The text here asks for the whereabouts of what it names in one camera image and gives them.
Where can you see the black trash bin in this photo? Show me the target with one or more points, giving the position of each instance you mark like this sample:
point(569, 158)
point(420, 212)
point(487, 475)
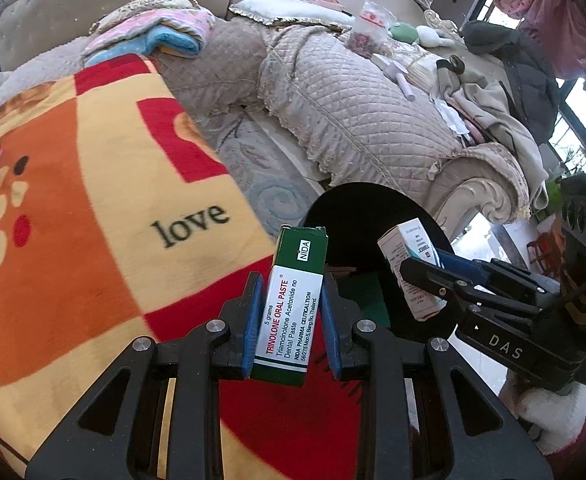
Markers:
point(368, 220)

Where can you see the green white plush toy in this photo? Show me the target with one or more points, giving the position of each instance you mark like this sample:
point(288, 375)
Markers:
point(408, 32)

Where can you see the small white medicine box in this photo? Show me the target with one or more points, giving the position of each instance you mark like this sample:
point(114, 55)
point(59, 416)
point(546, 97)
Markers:
point(405, 240)

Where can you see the white ruffled pillow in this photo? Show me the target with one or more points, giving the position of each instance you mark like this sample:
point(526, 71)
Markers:
point(283, 10)

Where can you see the patterned grey rug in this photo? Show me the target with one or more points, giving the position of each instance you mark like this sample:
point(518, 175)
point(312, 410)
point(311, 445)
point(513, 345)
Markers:
point(263, 180)

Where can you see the printed red orange blanket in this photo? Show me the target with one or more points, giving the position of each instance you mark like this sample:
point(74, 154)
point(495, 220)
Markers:
point(98, 260)

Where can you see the red stool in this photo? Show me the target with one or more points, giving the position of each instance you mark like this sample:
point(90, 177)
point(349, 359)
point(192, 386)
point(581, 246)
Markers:
point(540, 255)

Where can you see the person's right hand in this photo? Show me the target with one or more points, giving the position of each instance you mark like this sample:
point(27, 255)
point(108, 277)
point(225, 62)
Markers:
point(553, 415)

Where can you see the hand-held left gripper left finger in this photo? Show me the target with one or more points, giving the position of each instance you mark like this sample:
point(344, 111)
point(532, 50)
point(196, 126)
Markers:
point(253, 325)

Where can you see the white pink tube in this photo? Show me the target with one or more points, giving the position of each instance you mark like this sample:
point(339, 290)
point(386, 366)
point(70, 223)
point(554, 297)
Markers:
point(405, 87)

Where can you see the beige jacket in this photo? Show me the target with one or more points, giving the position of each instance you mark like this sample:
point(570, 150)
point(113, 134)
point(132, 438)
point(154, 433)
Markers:
point(493, 105)

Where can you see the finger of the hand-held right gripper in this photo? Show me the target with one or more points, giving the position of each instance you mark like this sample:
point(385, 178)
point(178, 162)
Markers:
point(465, 265)
point(438, 287)

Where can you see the pink and blue folded towel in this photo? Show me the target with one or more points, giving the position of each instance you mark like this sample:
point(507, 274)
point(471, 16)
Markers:
point(173, 25)

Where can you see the person's right forearm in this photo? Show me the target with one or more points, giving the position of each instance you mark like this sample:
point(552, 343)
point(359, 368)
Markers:
point(573, 460)

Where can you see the pink dotted garment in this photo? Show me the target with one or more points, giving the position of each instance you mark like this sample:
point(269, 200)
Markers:
point(558, 5)

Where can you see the green white medicine box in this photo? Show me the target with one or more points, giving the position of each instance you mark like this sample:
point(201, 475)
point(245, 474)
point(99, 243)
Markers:
point(288, 310)

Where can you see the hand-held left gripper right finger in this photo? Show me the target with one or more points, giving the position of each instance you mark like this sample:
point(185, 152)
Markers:
point(330, 330)

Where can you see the clear bag of snacks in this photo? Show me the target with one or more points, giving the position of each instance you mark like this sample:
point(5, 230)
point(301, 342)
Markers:
point(368, 25)

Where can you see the dark jacket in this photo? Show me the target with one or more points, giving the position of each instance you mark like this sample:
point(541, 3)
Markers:
point(523, 70)

